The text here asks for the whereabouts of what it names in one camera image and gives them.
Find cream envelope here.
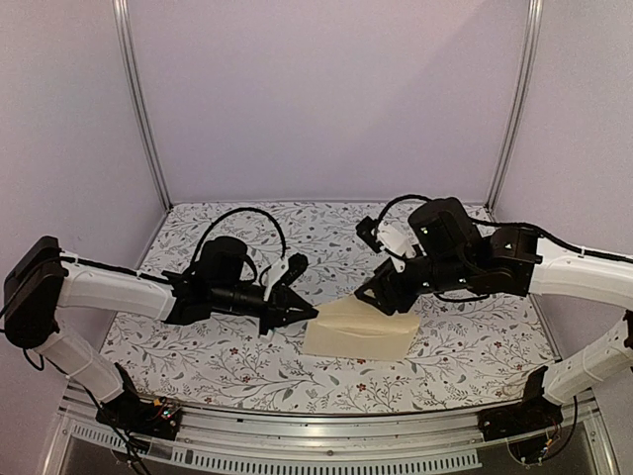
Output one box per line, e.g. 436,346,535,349
302,295,420,361

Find right aluminium frame post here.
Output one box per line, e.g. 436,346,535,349
485,0,544,215

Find floral patterned table mat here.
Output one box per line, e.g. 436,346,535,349
102,202,556,415

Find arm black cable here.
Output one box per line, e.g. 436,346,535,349
375,194,431,234
190,207,289,278

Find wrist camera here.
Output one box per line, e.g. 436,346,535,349
262,253,309,302
355,216,417,259

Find front aluminium rail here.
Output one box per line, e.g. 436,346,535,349
42,384,625,474

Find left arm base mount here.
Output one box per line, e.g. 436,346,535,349
96,363,182,441

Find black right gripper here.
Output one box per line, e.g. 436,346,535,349
351,244,473,319

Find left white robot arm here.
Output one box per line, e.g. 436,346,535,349
4,236,317,429

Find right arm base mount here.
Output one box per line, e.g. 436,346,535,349
477,366,564,441

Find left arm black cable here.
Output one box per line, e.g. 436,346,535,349
190,207,289,278

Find aluminium frame post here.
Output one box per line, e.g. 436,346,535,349
112,0,173,212
485,0,544,215

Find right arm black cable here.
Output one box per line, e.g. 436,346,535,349
375,194,431,234

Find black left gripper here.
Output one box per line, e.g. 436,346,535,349
211,281,318,335

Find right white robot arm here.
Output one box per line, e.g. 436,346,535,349
355,197,632,431

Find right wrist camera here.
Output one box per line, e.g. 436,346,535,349
355,216,417,259

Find left aluminium frame post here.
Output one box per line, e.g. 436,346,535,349
112,0,173,212

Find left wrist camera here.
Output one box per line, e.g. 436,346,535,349
262,253,309,302

